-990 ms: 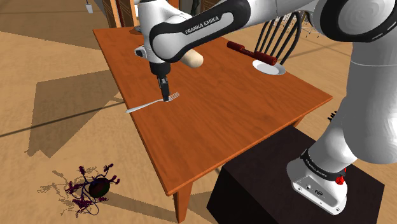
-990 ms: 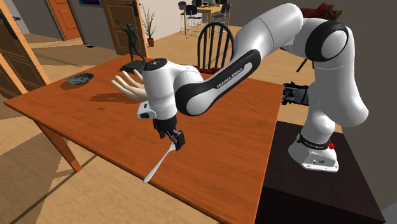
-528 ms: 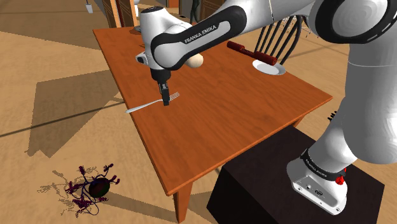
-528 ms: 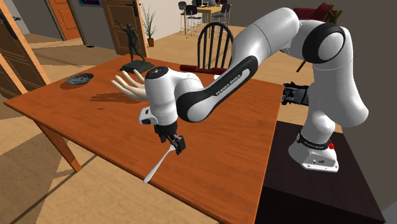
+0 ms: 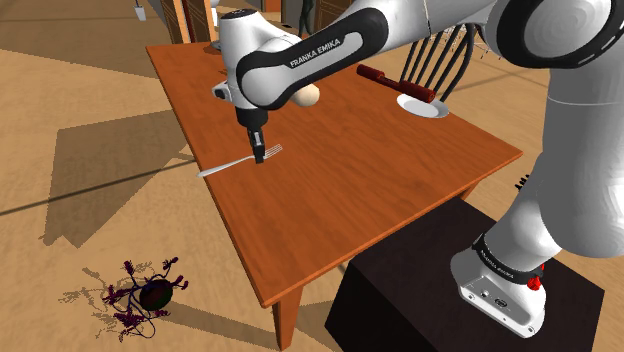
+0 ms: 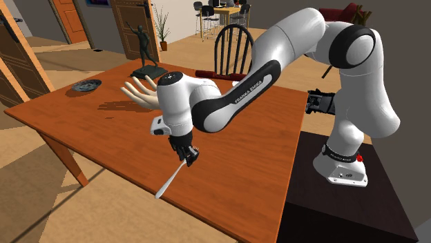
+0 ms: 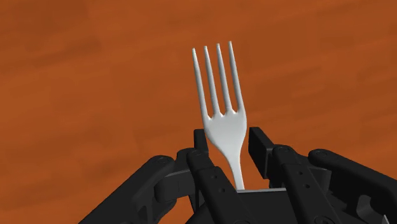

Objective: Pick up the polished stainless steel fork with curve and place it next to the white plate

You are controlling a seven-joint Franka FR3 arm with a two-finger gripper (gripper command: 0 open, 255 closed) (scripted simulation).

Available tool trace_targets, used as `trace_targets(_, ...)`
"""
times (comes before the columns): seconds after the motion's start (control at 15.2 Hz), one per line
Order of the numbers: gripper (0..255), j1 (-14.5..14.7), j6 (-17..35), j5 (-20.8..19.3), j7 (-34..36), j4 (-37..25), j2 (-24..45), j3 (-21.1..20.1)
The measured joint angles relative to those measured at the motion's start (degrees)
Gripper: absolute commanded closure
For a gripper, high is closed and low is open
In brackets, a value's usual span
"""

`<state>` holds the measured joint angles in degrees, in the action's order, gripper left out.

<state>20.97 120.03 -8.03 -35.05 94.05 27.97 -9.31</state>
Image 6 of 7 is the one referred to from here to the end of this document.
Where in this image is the potted plant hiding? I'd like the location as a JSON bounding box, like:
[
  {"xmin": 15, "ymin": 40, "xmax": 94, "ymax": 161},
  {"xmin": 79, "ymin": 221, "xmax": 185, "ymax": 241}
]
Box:
[{"xmin": 153, "ymin": 4, "xmax": 171, "ymax": 52}]

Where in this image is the dark green figure statue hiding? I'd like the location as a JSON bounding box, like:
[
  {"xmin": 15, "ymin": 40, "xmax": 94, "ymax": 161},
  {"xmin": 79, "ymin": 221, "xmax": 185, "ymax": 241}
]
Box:
[{"xmin": 125, "ymin": 21, "xmax": 169, "ymax": 81}]

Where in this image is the dark robot stand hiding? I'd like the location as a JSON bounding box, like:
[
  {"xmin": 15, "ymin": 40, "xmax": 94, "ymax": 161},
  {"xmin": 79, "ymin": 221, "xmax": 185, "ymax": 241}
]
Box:
[{"xmin": 276, "ymin": 130, "xmax": 419, "ymax": 243}]

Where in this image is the dining table with black chairs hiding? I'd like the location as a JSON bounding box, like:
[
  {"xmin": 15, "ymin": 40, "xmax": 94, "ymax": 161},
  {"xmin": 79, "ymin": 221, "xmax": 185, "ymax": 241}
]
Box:
[{"xmin": 193, "ymin": 0, "xmax": 252, "ymax": 43}]

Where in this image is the wall picture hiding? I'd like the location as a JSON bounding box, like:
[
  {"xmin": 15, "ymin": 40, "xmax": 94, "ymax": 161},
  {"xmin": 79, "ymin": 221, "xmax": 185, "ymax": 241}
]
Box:
[{"xmin": 85, "ymin": 0, "xmax": 113, "ymax": 8}]

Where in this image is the dark red cylinder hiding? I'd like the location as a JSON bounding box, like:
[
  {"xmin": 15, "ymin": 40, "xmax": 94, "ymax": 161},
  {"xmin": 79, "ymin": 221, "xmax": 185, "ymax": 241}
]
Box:
[{"xmin": 195, "ymin": 69, "xmax": 249, "ymax": 83}]

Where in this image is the black boxy device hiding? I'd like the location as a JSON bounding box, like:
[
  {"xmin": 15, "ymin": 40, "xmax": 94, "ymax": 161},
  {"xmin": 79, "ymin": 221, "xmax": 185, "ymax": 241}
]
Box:
[{"xmin": 304, "ymin": 88, "xmax": 337, "ymax": 116}]

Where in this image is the brown panelled door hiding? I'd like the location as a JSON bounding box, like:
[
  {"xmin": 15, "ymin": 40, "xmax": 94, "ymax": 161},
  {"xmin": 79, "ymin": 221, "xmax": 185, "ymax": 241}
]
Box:
[{"xmin": 110, "ymin": 0, "xmax": 162, "ymax": 64}]

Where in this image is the dark round plate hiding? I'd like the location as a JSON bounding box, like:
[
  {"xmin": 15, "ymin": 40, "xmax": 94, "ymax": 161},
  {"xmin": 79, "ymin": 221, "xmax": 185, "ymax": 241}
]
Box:
[{"xmin": 70, "ymin": 79, "xmax": 103, "ymax": 93}]

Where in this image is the wooden table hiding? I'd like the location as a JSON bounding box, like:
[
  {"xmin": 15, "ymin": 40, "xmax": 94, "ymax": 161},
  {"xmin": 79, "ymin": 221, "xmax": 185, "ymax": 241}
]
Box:
[{"xmin": 3, "ymin": 58, "xmax": 309, "ymax": 243}]

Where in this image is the red armchair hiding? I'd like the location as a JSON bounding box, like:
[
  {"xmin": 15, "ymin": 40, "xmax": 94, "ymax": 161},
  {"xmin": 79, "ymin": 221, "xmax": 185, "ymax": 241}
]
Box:
[{"xmin": 318, "ymin": 2, "xmax": 373, "ymax": 26}]

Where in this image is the beige hand model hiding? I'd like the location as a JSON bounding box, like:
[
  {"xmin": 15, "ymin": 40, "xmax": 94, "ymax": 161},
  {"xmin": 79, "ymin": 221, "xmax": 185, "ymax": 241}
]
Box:
[{"xmin": 119, "ymin": 75, "xmax": 163, "ymax": 111}]

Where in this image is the black spindle-back chair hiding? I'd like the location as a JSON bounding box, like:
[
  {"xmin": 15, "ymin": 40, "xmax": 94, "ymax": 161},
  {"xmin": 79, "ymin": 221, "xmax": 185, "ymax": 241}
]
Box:
[{"xmin": 213, "ymin": 23, "xmax": 256, "ymax": 77}]

